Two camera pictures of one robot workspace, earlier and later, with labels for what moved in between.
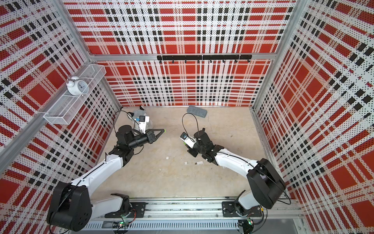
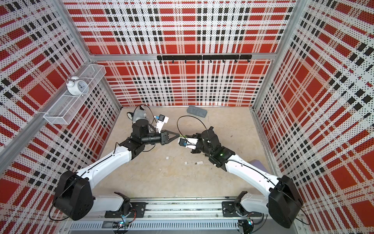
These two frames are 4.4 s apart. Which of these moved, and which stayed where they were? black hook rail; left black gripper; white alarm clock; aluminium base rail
Moved: left black gripper
Stayed: aluminium base rail; black hook rail; white alarm clock
